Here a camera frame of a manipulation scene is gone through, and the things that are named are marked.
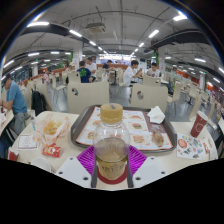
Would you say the small teal clear bottle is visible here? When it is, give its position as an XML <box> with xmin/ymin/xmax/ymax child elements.
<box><xmin>29</xmin><ymin>115</ymin><xmax>37</xmax><ymax>132</ymax></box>

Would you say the ceiling air conditioner unit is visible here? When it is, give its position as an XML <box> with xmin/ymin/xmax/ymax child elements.
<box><xmin>84</xmin><ymin>21</ymin><xmax>107</xmax><ymax>34</ymax></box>

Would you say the group of ceiling lights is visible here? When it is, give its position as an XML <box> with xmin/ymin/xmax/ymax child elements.
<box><xmin>1</xmin><ymin>13</ymin><xmax>224</xmax><ymax>84</ymax></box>

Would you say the red yellow snack packet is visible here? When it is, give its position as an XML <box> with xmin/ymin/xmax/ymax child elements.
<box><xmin>41</xmin><ymin>143</ymin><xmax>63</xmax><ymax>159</ymax></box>

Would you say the group of beige chairs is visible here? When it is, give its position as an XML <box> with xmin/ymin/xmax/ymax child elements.
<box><xmin>18</xmin><ymin>66</ymin><xmax>224</xmax><ymax>123</ymax></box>

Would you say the beige chair round hole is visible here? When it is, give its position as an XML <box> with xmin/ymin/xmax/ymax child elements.
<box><xmin>67</xmin><ymin>81</ymin><xmax>110</xmax><ymax>115</ymax></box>
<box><xmin>130</xmin><ymin>83</ymin><xmax>169</xmax><ymax>113</ymax></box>

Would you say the person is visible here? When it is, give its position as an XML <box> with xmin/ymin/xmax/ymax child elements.
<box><xmin>85</xmin><ymin>57</ymin><xmax>98</xmax><ymax>80</ymax></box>
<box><xmin>76</xmin><ymin>60</ymin><xmax>93</xmax><ymax>84</ymax></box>
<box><xmin>0</xmin><ymin>73</ymin><xmax>28</xmax><ymax>134</ymax></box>
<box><xmin>146</xmin><ymin>61</ymin><xmax>162</xmax><ymax>78</ymax></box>
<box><xmin>122</xmin><ymin>59</ymin><xmax>143</xmax><ymax>87</ymax></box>

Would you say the clear plastic bag with fries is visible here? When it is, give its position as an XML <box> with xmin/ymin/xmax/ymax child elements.
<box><xmin>34</xmin><ymin>113</ymin><xmax>71</xmax><ymax>146</ymax></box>

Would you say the brown fried food piece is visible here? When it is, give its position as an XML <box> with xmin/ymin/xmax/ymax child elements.
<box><xmin>151</xmin><ymin>131</ymin><xmax>165</xmax><ymax>148</ymax></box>

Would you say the dark brown food tray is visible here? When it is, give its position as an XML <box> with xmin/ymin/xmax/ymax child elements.
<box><xmin>70</xmin><ymin>104</ymin><xmax>178</xmax><ymax>154</ymax></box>

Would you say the printed paper tray liner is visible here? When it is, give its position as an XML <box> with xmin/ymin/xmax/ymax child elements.
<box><xmin>75</xmin><ymin>106</ymin><xmax>174</xmax><ymax>151</ymax></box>

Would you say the clear tea bottle yellow cap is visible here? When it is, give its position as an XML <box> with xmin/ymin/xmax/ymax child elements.
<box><xmin>92</xmin><ymin>102</ymin><xmax>131</xmax><ymax>181</ymax></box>

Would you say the crumpled white napkin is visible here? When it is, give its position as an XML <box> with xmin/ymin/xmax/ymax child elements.
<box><xmin>146</xmin><ymin>105</ymin><xmax>166</xmax><ymax>125</ymax></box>

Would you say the colourful printed flyer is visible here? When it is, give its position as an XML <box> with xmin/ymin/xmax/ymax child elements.
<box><xmin>175</xmin><ymin>132</ymin><xmax>206</xmax><ymax>160</ymax></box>

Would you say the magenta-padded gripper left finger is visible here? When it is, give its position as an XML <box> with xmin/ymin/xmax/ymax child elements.
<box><xmin>54</xmin><ymin>144</ymin><xmax>98</xmax><ymax>189</ymax></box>

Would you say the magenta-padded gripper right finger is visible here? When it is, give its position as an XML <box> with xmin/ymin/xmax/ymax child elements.
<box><xmin>127</xmin><ymin>145</ymin><xmax>172</xmax><ymax>189</ymax></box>

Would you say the beige dining table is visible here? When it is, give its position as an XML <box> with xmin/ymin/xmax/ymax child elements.
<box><xmin>0</xmin><ymin>109</ymin><xmax>14</xmax><ymax>138</ymax></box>

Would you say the white card red frame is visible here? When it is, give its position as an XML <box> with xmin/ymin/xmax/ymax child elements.
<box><xmin>17</xmin><ymin>133</ymin><xmax>39</xmax><ymax>151</ymax></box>

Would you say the red paper cup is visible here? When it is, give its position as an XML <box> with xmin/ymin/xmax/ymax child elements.
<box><xmin>189</xmin><ymin>110</ymin><xmax>209</xmax><ymax>138</ymax></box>

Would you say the black backpack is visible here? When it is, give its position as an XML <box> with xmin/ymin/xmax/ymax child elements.
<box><xmin>31</xmin><ymin>89</ymin><xmax>48</xmax><ymax>116</ymax></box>

